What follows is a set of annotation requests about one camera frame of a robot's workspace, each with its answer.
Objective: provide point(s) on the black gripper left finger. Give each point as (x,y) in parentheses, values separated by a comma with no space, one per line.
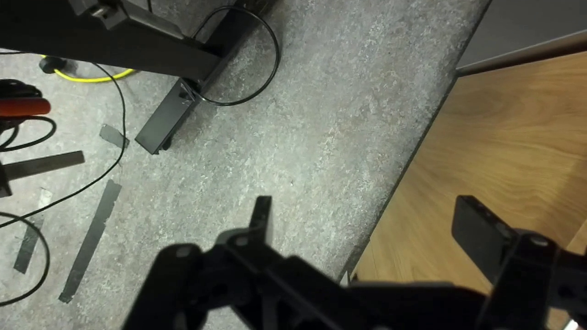
(258,230)

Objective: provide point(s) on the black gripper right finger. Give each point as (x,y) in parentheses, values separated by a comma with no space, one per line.
(483,236)

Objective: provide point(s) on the black table leg frame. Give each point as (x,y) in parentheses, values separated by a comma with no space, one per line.
(124,34)

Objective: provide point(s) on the orange handled clamp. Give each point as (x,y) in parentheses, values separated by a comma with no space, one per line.
(19,100)

